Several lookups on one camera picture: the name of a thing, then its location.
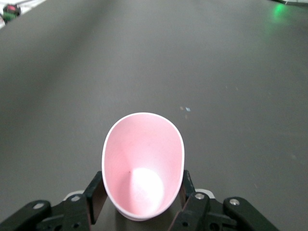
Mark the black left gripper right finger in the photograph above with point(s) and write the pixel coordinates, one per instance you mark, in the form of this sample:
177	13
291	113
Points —
192	209

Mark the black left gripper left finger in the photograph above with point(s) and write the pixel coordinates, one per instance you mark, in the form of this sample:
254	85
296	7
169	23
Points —
96	197

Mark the pink paper cup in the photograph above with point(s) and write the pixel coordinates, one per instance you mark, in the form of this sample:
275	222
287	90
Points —
144	156

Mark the red and green small device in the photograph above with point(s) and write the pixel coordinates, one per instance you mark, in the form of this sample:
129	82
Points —
10	12

